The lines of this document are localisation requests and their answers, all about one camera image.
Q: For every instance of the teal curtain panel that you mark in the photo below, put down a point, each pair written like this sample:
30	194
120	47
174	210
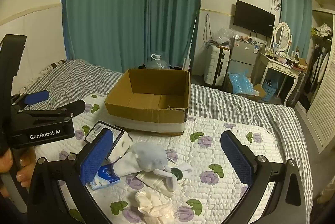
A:
104	4
175	4

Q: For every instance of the white louvered wardrobe door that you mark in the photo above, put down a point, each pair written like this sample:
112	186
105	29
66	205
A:
323	109

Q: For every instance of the white quilted floral mat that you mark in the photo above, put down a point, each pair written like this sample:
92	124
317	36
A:
199	197

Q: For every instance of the brown cardboard box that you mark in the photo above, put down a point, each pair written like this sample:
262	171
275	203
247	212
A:
146	114

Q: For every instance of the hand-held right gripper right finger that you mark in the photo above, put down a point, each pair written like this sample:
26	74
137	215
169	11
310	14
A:
236	158

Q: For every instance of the black wall television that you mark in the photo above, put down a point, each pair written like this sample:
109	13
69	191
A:
253	18

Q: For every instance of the small cardboard box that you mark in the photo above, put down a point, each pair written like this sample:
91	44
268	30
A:
257	93

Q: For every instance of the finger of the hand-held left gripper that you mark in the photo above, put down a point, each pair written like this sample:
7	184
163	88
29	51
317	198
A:
36	97
73	107

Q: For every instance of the narrow teal curtain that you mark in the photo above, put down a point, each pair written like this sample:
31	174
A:
295	17

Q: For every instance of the white crumpled cloth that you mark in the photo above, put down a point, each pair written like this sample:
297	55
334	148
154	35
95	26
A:
154	209

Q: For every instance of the blue bubble wrap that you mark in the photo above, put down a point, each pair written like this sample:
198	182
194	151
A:
240	82

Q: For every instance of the white dressing table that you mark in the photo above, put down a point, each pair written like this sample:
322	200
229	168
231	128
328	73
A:
277	64

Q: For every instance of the white folding pole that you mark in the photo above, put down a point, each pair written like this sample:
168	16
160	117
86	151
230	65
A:
192	38

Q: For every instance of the dark suitcase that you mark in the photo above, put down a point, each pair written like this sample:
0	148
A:
297	90

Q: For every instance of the air conditioner pipe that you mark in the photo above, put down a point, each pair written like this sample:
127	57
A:
277	0

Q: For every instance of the white face mask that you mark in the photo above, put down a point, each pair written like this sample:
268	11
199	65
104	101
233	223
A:
150	182

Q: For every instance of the large dark blue tissue pack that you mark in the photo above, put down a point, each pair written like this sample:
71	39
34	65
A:
123	143

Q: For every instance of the white oval vanity mirror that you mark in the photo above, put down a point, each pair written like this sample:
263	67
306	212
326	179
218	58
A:
282	35

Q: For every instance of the silver small fridge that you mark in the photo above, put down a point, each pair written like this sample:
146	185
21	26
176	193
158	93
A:
243	54

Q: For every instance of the white suitcase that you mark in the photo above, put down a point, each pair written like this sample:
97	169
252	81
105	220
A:
213	64

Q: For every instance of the white sock with blue toe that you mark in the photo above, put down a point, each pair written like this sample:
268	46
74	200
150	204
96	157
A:
148	157

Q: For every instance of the person's left hand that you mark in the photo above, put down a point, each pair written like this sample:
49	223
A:
26	169

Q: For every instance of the dark hanging clothes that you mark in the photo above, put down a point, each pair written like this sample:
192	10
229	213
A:
318	67

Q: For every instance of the clear plastic bag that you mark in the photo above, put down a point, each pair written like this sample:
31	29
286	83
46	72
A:
223	35

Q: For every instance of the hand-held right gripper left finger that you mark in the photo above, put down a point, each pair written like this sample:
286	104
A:
96	158

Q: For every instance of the small blue tissue packet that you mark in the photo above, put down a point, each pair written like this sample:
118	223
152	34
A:
107	173

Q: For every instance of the blue waste basket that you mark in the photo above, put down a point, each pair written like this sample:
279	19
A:
269	90

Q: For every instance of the dark patterned cloth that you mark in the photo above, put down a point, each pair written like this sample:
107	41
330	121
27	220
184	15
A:
56	64

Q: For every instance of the clear water jug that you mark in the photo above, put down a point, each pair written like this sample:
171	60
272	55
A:
157	63

